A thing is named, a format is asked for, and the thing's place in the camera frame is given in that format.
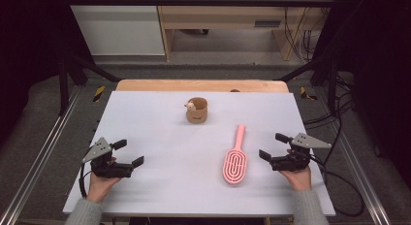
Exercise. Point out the black metal frame stand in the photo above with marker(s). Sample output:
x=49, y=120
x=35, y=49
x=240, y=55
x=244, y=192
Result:
x=332, y=86
x=63, y=86

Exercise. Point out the pink hairbrush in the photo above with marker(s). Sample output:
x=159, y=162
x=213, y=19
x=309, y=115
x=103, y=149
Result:
x=235, y=163

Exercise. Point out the aluminium rail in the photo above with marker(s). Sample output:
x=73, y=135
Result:
x=38, y=157
x=358, y=173

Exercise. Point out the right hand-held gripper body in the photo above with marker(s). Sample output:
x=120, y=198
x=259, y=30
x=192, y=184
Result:
x=292, y=162

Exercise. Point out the white cabinet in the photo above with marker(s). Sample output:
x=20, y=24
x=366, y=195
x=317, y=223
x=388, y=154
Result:
x=119, y=31

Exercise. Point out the dark curtain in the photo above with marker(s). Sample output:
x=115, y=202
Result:
x=25, y=40
x=381, y=57

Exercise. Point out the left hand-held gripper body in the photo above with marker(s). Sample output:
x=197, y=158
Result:
x=102, y=167

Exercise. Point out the person's left hand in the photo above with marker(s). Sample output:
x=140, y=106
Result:
x=100, y=187

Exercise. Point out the wooden table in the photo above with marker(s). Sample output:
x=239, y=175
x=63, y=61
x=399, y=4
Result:
x=200, y=85

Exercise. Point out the yellow black hazard tape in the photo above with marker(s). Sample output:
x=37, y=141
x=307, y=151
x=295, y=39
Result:
x=99, y=93
x=305, y=94

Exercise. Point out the person's right hand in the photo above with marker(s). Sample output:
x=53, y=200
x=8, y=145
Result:
x=301, y=179

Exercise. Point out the white board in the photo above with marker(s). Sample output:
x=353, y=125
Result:
x=168, y=154

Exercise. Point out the light wooden desk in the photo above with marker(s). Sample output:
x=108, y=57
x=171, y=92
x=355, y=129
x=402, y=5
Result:
x=226, y=18

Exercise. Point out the black horizontal frame bar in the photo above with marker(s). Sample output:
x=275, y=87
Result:
x=194, y=2

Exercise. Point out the brown cup with small figure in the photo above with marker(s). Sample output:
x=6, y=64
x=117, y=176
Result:
x=197, y=115

